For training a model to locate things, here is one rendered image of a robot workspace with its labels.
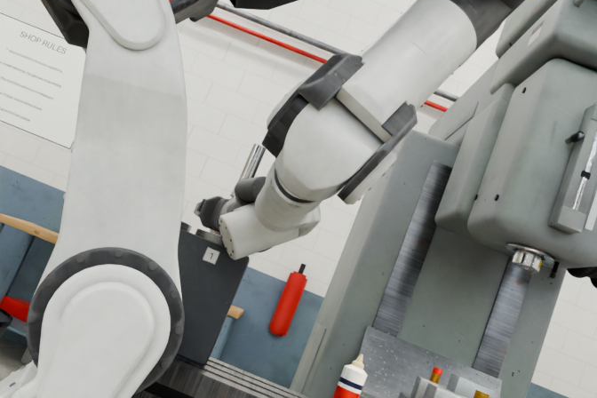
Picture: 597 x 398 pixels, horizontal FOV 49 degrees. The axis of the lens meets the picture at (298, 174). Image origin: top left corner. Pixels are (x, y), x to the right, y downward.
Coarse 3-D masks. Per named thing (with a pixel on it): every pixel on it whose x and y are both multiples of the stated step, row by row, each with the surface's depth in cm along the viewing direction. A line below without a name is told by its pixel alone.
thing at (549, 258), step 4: (508, 244) 113; (512, 244) 112; (516, 244) 111; (520, 244) 111; (524, 244) 110; (508, 248) 115; (512, 248) 114; (516, 248) 113; (520, 248) 112; (524, 248) 110; (528, 248) 110; (532, 248) 110; (536, 248) 110; (536, 252) 110; (540, 252) 109; (544, 252) 109; (544, 256) 110; (548, 256) 110; (552, 256) 110; (544, 260) 114; (548, 260) 112; (552, 260) 111
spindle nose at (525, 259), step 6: (516, 252) 113; (522, 252) 112; (528, 252) 111; (516, 258) 112; (522, 258) 112; (528, 258) 111; (534, 258) 111; (540, 258) 112; (516, 264) 114; (522, 264) 111; (528, 264) 111; (534, 264) 111; (528, 270) 115; (534, 270) 112
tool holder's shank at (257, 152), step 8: (256, 144) 117; (256, 152) 116; (264, 152) 117; (248, 160) 116; (256, 160) 116; (248, 168) 116; (256, 168) 116; (240, 176) 116; (248, 176) 116; (232, 192) 115
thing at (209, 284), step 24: (192, 240) 108; (216, 240) 110; (192, 264) 108; (216, 264) 108; (240, 264) 108; (192, 288) 107; (216, 288) 107; (192, 312) 106; (216, 312) 107; (192, 336) 106; (216, 336) 106; (192, 360) 105
